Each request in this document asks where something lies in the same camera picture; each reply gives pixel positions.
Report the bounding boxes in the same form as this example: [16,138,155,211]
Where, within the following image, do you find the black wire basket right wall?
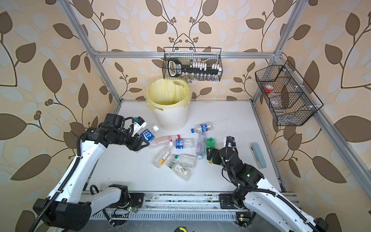
[255,61,323,126]

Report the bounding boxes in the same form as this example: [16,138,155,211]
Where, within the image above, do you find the clear bottle purple label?
[196,132,207,160]

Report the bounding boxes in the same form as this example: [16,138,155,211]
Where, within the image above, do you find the metal base rail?
[105,191,253,221]

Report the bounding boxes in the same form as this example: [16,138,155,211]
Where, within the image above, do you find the black white tool in basket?
[166,58,223,77]

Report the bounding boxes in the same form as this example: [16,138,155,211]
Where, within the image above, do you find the white ribbed trash bin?
[152,105,188,131]

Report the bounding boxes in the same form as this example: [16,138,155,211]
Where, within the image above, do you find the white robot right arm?
[207,147,329,232]

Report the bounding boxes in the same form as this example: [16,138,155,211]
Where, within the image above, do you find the light blue grey case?
[249,143,267,169]

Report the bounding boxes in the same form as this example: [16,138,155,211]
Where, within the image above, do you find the clear bottle blue label middle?
[174,138,195,149]

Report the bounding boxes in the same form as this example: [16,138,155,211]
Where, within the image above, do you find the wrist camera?
[132,117,147,136]
[226,136,236,148]

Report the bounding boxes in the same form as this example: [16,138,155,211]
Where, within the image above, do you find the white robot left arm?
[30,114,149,232]

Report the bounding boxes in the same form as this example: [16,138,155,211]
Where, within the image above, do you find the clear bottle blue label white cap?
[140,125,159,143]

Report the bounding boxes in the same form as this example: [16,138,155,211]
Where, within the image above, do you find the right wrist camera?
[226,136,236,148]

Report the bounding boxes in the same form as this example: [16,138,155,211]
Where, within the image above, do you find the clear bottle green neck band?
[170,154,197,168]

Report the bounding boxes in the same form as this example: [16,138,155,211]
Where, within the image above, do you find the clear bottle green white label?
[164,160,191,180]

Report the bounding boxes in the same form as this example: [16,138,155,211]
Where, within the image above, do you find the clear bottle red label red cap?
[149,135,181,148]

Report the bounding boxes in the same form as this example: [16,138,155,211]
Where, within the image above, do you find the black wire basket wall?
[255,61,323,126]
[162,46,223,82]

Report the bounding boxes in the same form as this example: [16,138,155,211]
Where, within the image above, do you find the black wire basket back wall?
[162,46,223,82]

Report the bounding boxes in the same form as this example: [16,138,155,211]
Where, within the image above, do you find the yellow plastic bin liner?
[145,79,192,111]

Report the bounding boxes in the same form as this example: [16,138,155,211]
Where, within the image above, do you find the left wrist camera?
[132,117,147,136]

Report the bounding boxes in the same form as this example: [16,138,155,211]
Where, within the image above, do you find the red cap item in basket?
[264,85,274,93]

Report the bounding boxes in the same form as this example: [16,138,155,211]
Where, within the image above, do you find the clear bottle yellow label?
[152,146,172,168]

